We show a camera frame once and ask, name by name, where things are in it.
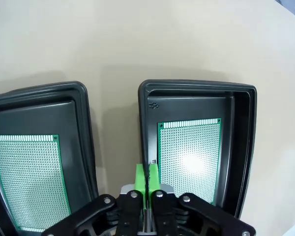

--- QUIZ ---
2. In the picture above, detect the large black ESD tray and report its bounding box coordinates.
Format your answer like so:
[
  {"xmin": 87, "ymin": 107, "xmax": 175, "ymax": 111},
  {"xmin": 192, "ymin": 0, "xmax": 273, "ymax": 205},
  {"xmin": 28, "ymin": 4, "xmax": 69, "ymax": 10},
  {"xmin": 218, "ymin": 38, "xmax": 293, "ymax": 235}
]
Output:
[{"xmin": 0, "ymin": 81, "xmax": 100, "ymax": 236}]

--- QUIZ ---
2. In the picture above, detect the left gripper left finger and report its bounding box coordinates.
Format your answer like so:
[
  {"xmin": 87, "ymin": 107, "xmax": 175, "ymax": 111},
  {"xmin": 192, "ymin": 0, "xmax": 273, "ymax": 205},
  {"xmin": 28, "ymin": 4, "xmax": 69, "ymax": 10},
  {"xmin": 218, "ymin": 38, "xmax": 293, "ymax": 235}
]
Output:
[{"xmin": 40, "ymin": 163, "xmax": 148, "ymax": 236}]

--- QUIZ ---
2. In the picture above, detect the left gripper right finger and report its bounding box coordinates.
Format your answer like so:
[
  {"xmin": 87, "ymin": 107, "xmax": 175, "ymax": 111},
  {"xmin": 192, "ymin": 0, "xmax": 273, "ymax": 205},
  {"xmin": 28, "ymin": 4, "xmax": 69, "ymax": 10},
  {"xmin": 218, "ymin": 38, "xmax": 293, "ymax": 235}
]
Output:
[{"xmin": 147, "ymin": 164, "xmax": 256, "ymax": 236}]

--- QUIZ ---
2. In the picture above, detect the small black ESD tray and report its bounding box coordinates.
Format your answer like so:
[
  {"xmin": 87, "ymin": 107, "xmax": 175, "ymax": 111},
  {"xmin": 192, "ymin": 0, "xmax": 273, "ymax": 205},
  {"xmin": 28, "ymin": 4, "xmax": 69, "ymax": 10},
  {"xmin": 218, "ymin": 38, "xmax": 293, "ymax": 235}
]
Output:
[{"xmin": 137, "ymin": 79, "xmax": 258, "ymax": 219}]

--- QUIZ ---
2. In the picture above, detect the green perforated circuit board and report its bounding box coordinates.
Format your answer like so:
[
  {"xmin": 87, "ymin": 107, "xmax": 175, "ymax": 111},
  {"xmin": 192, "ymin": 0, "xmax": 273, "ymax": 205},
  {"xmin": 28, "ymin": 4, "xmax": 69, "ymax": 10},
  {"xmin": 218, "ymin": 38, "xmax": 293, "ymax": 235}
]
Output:
[
  {"xmin": 157, "ymin": 117, "xmax": 222, "ymax": 206},
  {"xmin": 0, "ymin": 134, "xmax": 72, "ymax": 233}
]

